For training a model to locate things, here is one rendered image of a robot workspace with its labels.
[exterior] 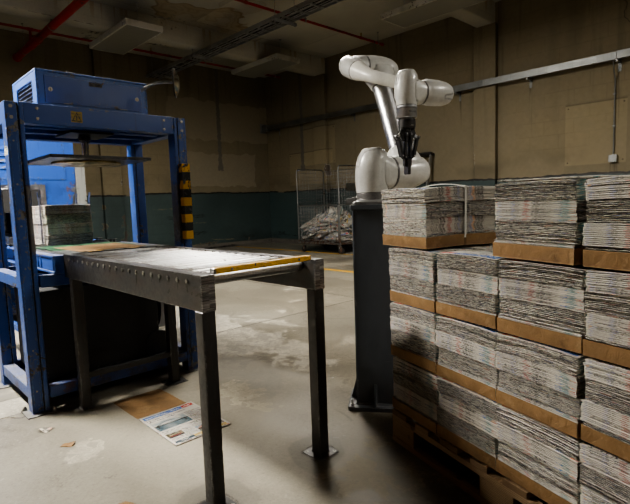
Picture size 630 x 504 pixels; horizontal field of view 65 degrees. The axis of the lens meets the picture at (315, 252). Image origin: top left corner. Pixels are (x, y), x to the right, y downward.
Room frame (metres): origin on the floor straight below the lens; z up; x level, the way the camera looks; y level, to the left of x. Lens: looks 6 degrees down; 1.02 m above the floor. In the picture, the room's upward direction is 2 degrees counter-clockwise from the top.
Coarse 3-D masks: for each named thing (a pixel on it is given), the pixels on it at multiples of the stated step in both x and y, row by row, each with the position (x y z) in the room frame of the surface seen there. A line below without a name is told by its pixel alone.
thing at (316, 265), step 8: (184, 248) 2.63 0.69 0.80; (192, 248) 2.60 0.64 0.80; (200, 248) 2.58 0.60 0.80; (272, 256) 2.09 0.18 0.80; (280, 256) 2.06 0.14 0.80; (288, 256) 2.05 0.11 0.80; (304, 264) 1.95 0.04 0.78; (312, 264) 1.91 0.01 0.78; (320, 264) 1.93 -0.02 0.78; (296, 272) 1.98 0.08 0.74; (304, 272) 1.95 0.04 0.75; (312, 272) 1.92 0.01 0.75; (320, 272) 1.92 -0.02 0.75; (256, 280) 2.18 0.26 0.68; (264, 280) 2.14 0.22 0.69; (272, 280) 2.10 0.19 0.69; (280, 280) 2.06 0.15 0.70; (288, 280) 2.02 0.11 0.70; (296, 280) 1.98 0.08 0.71; (304, 280) 1.95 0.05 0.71; (312, 280) 1.92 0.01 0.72; (320, 280) 1.92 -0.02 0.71; (312, 288) 1.92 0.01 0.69; (320, 288) 1.92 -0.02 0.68
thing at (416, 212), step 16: (384, 192) 2.03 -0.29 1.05; (400, 192) 1.93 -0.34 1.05; (416, 192) 1.84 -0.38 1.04; (432, 192) 1.81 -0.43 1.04; (448, 192) 1.84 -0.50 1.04; (400, 208) 1.94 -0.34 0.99; (416, 208) 1.85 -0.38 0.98; (432, 208) 1.81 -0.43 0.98; (448, 208) 1.84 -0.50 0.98; (384, 224) 2.05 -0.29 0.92; (400, 224) 1.95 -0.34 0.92; (416, 224) 1.86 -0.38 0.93; (432, 224) 1.82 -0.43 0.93; (448, 224) 1.85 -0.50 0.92
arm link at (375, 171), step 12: (360, 156) 2.41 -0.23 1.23; (372, 156) 2.37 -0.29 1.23; (384, 156) 2.39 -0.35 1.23; (360, 168) 2.39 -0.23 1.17; (372, 168) 2.36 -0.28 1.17; (384, 168) 2.38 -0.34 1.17; (396, 168) 2.41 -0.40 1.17; (360, 180) 2.39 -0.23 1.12; (372, 180) 2.36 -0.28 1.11; (384, 180) 2.38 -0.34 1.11; (396, 180) 2.42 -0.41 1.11; (360, 192) 2.39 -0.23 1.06; (372, 192) 2.36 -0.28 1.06
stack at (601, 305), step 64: (448, 256) 1.71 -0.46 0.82; (448, 320) 1.70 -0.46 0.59; (512, 320) 1.46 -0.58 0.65; (576, 320) 1.26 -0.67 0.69; (448, 384) 1.70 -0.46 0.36; (512, 384) 1.45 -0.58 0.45; (576, 384) 1.25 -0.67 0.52; (448, 448) 1.71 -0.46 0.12; (512, 448) 1.45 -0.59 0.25; (576, 448) 1.26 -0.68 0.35
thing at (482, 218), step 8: (472, 192) 1.90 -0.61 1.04; (480, 192) 1.91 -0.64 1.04; (488, 192) 1.92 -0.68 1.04; (472, 200) 1.89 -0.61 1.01; (480, 200) 1.91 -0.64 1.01; (488, 200) 1.93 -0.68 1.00; (472, 208) 1.89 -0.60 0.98; (480, 208) 1.91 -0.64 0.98; (488, 208) 1.93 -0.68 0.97; (472, 216) 1.90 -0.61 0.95; (480, 216) 1.92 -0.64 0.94; (488, 216) 1.93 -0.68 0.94; (472, 224) 1.90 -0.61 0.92; (480, 224) 1.92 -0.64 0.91; (488, 224) 1.94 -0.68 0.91; (472, 232) 1.90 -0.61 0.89; (480, 232) 1.91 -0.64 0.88
